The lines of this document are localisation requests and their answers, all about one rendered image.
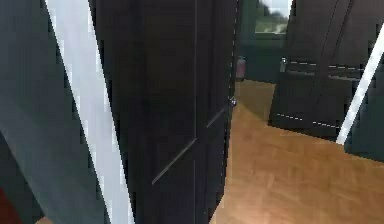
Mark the black cupboard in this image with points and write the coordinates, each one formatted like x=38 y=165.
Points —
x=316 y=66

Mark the window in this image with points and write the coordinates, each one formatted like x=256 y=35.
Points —
x=273 y=16

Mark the black room door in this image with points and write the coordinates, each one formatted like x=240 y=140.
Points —
x=166 y=100

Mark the small silver cupboard knob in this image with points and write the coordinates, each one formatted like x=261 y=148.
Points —
x=283 y=64

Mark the pink fire extinguisher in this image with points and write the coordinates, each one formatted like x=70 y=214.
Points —
x=240 y=68

